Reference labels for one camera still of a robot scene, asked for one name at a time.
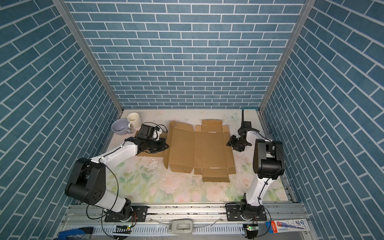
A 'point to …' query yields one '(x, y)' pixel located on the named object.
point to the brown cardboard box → (161, 154)
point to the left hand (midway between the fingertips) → (169, 145)
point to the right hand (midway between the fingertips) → (229, 143)
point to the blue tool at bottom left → (62, 235)
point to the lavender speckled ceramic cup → (120, 127)
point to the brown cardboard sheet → (205, 148)
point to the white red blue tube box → (287, 225)
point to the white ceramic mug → (135, 120)
